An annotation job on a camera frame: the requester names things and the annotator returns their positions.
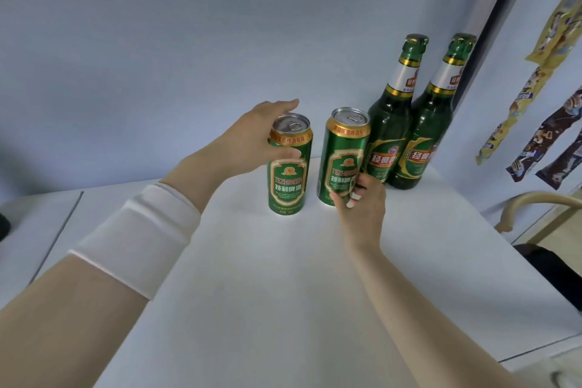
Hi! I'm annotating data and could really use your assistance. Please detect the person's left hand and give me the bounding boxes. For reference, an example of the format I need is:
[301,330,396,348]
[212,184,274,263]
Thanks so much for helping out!
[181,98,303,203]

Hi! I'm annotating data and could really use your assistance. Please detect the person's right hand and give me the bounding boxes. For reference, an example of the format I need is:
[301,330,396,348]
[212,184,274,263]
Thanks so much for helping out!
[329,172,388,260]

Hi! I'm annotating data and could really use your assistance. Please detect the green beer can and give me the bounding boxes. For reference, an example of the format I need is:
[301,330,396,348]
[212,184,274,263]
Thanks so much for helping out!
[316,106,372,207]
[267,113,314,216]

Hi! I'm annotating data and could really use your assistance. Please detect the white metal shelf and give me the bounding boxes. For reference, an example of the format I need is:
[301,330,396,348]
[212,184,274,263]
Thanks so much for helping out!
[0,0,582,388]

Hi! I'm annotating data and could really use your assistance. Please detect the person's left forearm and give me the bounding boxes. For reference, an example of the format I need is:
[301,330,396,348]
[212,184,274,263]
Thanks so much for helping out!
[0,164,206,388]

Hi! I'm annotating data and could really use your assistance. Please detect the person's right forearm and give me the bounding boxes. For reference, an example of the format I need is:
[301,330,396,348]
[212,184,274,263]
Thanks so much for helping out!
[350,242,524,388]

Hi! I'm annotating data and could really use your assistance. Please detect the white wrist sleeve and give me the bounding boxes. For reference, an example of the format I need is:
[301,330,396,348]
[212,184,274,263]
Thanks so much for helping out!
[68,182,202,301]

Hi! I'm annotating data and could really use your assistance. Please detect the wooden chair dark seat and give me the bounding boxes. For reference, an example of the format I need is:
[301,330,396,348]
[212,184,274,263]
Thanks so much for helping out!
[494,191,582,313]

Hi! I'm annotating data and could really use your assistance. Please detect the yellow hanging snack strip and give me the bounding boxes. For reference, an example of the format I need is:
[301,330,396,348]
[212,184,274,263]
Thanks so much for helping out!
[476,0,582,166]

